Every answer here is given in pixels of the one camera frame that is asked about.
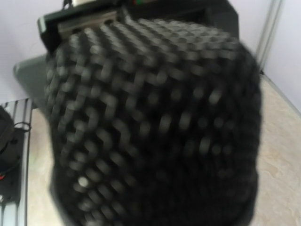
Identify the black wireless microphone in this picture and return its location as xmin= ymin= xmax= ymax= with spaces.
xmin=45 ymin=19 xmax=262 ymax=226

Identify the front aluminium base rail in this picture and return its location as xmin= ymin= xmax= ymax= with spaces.
xmin=0 ymin=98 xmax=32 ymax=226

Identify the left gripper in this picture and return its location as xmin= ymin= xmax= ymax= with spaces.
xmin=37 ymin=0 xmax=239 ymax=52

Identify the left aluminium frame post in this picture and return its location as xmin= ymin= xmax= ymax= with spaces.
xmin=255 ymin=0 xmax=285 ymax=75

